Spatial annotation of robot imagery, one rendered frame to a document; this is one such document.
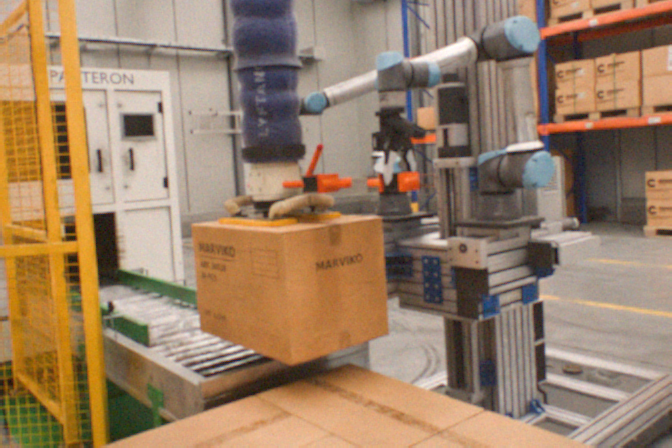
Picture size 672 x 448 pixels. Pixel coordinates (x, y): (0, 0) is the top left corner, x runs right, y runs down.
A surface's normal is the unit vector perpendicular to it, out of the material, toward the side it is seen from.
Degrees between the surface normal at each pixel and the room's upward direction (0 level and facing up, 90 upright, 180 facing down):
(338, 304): 90
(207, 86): 90
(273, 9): 109
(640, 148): 90
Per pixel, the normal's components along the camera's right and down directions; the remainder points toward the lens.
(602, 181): -0.76, 0.08
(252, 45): -0.22, 0.25
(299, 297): 0.63, 0.00
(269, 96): -0.01, -0.30
